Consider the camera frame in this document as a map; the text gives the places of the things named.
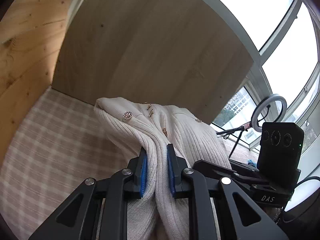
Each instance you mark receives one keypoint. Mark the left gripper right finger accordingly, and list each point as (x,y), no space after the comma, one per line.
(218,208)

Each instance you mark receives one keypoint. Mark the cream knitted cardigan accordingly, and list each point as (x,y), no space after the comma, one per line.
(135,126)

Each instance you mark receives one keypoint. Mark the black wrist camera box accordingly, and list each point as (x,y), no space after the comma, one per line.
(280,150)

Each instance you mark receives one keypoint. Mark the ring light on tripod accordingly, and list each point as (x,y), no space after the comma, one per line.
(260,113)

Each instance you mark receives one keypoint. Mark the pink plaid bed sheet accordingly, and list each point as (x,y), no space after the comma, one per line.
(58,144)

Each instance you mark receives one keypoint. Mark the light wood wardrobe panel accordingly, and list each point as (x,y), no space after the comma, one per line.
(188,53)

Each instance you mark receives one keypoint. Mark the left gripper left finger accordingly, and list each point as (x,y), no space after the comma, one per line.
(97,209)

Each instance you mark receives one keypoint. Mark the pine wood headboard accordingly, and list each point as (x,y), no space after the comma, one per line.
(32,32)

